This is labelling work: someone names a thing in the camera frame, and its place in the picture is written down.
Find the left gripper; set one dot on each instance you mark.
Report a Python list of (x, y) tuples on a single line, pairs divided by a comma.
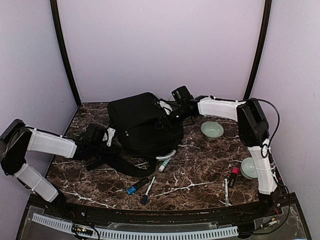
[(114, 148)]

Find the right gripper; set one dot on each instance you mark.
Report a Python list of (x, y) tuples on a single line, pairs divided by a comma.
[(162, 121)]

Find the black student backpack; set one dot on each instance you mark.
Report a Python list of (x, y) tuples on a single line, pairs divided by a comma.
[(134, 120)]

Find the green white glue stick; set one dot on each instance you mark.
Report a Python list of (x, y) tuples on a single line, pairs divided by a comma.
[(164, 165)]

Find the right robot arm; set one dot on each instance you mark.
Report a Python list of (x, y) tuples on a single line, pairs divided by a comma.
[(253, 128)]

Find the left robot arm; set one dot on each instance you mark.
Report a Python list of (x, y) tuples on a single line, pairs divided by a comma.
[(20, 141)]

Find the black blue highlighter marker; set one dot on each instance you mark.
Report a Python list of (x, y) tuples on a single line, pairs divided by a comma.
[(132, 189)]

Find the far celadon bowl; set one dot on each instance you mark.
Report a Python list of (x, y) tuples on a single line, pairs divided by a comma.
[(212, 130)]

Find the celadon bowl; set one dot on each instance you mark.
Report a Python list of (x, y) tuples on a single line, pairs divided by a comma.
[(248, 169), (212, 130)]

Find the blue capped pen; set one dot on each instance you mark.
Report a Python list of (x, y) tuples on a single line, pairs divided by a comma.
[(145, 198)]

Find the black pink highlighter marker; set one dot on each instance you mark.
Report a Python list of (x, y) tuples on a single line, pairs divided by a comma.
[(233, 177)]

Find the small circuit board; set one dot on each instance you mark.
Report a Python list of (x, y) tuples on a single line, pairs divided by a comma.
[(81, 230)]

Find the grey white pen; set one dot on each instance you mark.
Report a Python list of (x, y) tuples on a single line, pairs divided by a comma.
[(226, 192)]

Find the near celadon bowl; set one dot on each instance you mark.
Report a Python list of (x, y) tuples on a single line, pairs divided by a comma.
[(248, 169)]

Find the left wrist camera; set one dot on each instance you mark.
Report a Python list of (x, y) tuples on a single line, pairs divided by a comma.
[(108, 136)]

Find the white slotted cable duct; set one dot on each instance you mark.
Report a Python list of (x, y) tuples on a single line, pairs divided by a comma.
[(126, 231)]

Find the left black frame post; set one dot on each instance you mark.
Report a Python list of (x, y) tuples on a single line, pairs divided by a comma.
[(63, 51)]

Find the black frame post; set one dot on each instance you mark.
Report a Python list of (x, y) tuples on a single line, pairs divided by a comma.
[(259, 48), (63, 51)]

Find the right black frame post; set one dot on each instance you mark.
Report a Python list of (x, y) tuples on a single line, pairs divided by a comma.
[(259, 48)]

